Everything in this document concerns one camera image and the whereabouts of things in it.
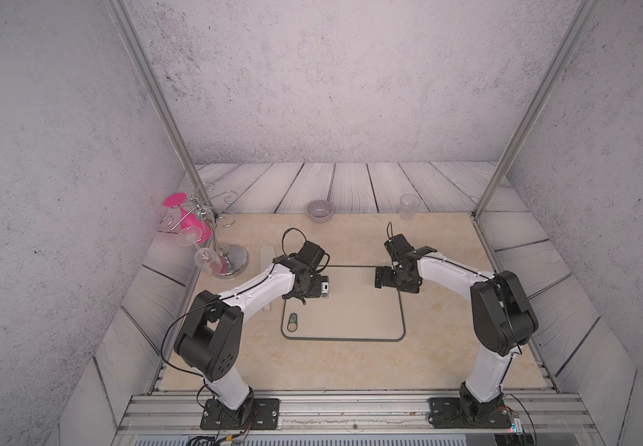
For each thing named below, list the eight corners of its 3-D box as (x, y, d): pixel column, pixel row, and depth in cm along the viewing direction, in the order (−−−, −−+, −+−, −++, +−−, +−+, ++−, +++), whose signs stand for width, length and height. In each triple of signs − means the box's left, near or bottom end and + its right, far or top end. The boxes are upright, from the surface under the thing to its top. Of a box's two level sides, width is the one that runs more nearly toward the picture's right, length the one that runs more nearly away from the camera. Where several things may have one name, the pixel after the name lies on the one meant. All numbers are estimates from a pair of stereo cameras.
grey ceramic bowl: (307, 223, 121) (306, 212, 116) (308, 211, 126) (307, 200, 121) (333, 223, 121) (333, 212, 116) (333, 211, 126) (333, 200, 121)
